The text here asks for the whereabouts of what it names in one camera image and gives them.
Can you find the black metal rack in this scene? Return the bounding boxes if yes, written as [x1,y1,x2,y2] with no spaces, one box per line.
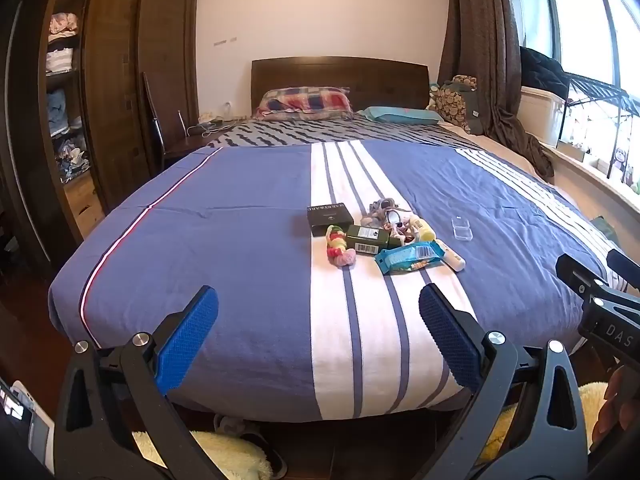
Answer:
[557,72,640,181]

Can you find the white squeezed tube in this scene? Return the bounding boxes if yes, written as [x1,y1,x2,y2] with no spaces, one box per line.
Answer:
[434,239,467,272]

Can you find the patterned brown bag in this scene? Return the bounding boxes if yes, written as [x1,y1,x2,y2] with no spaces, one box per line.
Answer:
[427,76,483,133]

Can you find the small yellow bottle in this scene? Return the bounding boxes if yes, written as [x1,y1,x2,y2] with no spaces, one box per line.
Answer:
[411,216,436,241]

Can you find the wooden bed headboard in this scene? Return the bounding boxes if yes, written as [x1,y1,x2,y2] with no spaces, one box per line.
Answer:
[251,56,431,116]

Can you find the blue white knotted rope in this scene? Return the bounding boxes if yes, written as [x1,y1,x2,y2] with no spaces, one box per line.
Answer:
[369,199,408,226]

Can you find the checked pillow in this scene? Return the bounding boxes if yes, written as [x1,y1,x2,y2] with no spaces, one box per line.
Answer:
[256,87,353,121]

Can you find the dark wooden wardrobe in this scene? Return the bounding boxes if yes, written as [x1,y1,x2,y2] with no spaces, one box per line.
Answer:
[0,0,201,266]

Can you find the teal pillow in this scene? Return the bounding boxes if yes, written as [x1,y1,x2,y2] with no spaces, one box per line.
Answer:
[356,106,445,126]

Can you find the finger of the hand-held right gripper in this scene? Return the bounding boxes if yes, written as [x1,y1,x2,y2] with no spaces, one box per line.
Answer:
[607,249,640,292]
[556,253,609,306]

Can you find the brown curtain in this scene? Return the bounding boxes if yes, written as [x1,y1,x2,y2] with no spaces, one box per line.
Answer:
[439,0,556,183]

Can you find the blue folded clothes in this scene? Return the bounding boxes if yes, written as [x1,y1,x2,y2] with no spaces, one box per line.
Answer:
[47,91,83,136]

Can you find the yellow fluffy rug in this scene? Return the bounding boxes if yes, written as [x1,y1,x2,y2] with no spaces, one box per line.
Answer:
[131,382,613,480]

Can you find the black jacket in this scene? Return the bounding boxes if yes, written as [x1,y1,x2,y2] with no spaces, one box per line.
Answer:
[520,46,571,102]

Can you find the white device with screen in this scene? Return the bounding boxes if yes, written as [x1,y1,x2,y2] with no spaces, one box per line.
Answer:
[0,379,55,473]

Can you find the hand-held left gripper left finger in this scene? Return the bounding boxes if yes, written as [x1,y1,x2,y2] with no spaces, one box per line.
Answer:
[54,285,236,480]

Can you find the black flat box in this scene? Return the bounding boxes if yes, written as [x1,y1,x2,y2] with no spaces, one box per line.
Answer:
[307,202,353,237]

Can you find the blue white striped blanket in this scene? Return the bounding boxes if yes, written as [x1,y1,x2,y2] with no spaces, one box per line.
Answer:
[47,140,626,418]

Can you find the folding chair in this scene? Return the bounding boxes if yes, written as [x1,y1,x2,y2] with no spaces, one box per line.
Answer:
[142,72,221,171]

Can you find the person's right hand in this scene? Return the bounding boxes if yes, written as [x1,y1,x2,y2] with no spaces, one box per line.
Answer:
[590,366,635,457]

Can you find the white charger cable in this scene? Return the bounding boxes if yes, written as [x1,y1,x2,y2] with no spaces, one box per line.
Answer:
[187,115,236,137]

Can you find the blue snack packet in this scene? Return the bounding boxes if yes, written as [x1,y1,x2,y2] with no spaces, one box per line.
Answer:
[375,241,446,275]

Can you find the brown plush toy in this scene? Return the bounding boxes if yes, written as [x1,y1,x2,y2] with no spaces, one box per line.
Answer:
[615,147,634,183]

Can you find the grey patterned bedsheet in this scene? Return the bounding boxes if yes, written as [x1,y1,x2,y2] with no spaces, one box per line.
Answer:
[205,117,491,150]

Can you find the window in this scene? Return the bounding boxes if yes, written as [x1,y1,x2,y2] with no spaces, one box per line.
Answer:
[515,0,640,126]

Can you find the grey slipper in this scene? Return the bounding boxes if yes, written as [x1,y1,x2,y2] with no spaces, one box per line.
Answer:
[214,414,288,478]

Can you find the pink folded clothes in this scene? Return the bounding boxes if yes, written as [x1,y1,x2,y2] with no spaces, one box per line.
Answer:
[50,12,80,36]

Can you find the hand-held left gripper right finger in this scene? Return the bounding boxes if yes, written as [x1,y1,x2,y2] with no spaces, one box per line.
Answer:
[418,282,601,480]

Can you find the colourful plush chain toy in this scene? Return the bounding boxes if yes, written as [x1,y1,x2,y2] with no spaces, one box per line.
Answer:
[325,225,357,267]

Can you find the white storage box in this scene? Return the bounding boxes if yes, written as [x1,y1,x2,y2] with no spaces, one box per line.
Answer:
[520,85,571,147]

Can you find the white striped folded clothes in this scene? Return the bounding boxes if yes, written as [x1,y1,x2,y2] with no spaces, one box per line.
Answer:
[46,50,76,74]

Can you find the green box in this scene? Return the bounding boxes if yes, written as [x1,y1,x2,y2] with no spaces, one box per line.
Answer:
[345,225,403,256]

